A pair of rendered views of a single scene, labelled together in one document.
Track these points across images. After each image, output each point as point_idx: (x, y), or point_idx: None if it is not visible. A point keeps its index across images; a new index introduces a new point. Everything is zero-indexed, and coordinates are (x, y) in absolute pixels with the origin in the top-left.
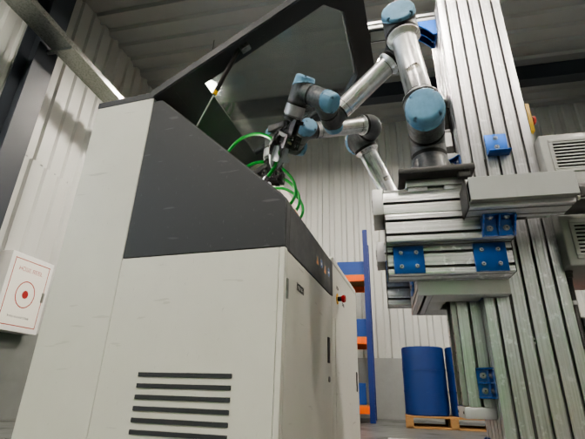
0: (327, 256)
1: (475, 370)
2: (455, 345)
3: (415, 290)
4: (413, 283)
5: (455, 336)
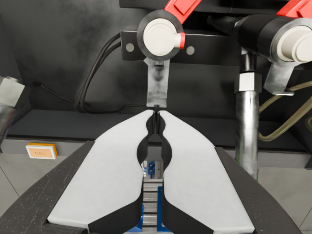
0: (272, 166)
1: (154, 167)
2: (157, 172)
3: (145, 185)
4: (157, 192)
5: (157, 177)
